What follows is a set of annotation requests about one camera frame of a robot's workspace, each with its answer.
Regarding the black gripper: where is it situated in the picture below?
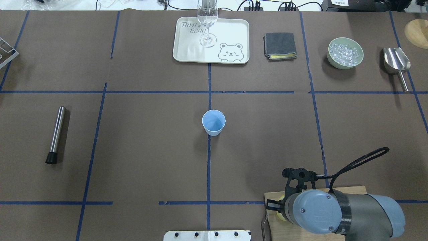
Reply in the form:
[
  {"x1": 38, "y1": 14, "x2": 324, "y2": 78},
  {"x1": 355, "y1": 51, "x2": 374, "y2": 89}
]
[{"x1": 266, "y1": 198, "x2": 288, "y2": 215}]

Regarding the lemon slice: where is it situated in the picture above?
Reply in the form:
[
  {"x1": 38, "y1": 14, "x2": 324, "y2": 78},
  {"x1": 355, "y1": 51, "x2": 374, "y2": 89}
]
[{"x1": 276, "y1": 212, "x2": 287, "y2": 222}]

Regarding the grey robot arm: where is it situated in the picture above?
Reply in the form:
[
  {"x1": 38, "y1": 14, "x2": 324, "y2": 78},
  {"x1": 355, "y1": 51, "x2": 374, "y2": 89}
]
[{"x1": 265, "y1": 189, "x2": 406, "y2": 241}]

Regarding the light blue paper cup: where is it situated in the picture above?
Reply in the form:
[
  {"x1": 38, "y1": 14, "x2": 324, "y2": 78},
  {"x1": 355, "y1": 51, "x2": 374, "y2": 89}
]
[{"x1": 202, "y1": 110, "x2": 226, "y2": 136}]

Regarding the wooden cutting board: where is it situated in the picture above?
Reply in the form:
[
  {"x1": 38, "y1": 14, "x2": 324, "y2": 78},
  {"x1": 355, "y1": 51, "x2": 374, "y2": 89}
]
[{"x1": 261, "y1": 186, "x2": 367, "y2": 241}]

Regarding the folded grey yellow cloth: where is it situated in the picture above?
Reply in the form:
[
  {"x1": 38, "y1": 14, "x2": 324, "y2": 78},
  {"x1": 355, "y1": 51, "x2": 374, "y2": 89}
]
[{"x1": 263, "y1": 32, "x2": 298, "y2": 61}]

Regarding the cream bear tray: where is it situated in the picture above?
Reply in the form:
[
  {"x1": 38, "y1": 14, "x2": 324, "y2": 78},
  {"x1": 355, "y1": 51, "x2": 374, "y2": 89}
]
[{"x1": 173, "y1": 17, "x2": 250, "y2": 64}]

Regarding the green bowl of ice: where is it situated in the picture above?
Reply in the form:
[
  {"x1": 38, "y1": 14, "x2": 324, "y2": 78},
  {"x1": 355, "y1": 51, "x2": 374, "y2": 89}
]
[{"x1": 327, "y1": 37, "x2": 364, "y2": 70}]

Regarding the steel ice scoop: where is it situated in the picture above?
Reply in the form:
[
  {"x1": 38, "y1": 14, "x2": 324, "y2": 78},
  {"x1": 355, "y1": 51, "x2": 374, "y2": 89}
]
[{"x1": 383, "y1": 47, "x2": 411, "y2": 94}]

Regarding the black power strip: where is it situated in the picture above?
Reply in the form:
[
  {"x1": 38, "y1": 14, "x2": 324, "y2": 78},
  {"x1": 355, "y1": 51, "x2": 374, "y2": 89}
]
[{"x1": 238, "y1": 0, "x2": 299, "y2": 12}]

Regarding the clear wine glass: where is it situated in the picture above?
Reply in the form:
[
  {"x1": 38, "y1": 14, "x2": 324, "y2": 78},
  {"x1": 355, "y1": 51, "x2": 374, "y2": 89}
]
[{"x1": 197, "y1": 0, "x2": 218, "y2": 48}]

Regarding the steel muddler black tip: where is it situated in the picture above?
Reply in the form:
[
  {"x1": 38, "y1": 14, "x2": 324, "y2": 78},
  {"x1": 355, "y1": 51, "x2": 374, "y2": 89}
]
[{"x1": 45, "y1": 106, "x2": 66, "y2": 164}]

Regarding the round wooden board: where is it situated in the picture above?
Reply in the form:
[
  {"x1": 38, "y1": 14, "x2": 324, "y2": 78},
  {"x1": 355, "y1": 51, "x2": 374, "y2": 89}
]
[{"x1": 405, "y1": 19, "x2": 428, "y2": 49}]

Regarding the white rack at edge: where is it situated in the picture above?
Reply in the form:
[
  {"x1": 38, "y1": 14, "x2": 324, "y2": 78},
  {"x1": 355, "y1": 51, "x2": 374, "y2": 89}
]
[{"x1": 0, "y1": 38, "x2": 19, "y2": 68}]

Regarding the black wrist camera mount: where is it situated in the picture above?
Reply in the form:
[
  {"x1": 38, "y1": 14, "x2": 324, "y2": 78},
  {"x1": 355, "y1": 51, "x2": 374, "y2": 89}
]
[{"x1": 282, "y1": 168, "x2": 318, "y2": 196}]

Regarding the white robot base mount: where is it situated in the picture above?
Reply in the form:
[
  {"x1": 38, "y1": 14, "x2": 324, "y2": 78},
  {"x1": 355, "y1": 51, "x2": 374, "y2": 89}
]
[{"x1": 163, "y1": 230, "x2": 252, "y2": 241}]

